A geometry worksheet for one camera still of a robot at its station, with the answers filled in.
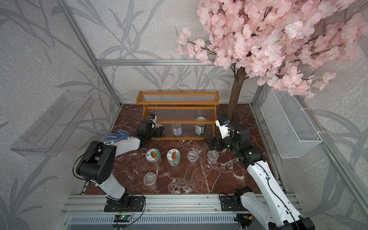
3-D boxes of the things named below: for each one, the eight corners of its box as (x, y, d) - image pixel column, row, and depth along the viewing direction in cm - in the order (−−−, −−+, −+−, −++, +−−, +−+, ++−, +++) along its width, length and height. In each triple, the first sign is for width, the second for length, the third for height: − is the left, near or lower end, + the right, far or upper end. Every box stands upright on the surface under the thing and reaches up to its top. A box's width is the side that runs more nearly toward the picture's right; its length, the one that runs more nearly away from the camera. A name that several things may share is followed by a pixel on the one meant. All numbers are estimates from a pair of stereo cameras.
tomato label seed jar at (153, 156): (148, 166, 89) (144, 160, 82) (150, 154, 94) (147, 148, 87) (160, 166, 89) (157, 160, 82) (162, 154, 94) (159, 148, 87)
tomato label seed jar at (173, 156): (168, 167, 88) (166, 161, 82) (169, 154, 94) (167, 148, 87) (180, 167, 88) (178, 161, 82) (180, 155, 94) (179, 148, 87)
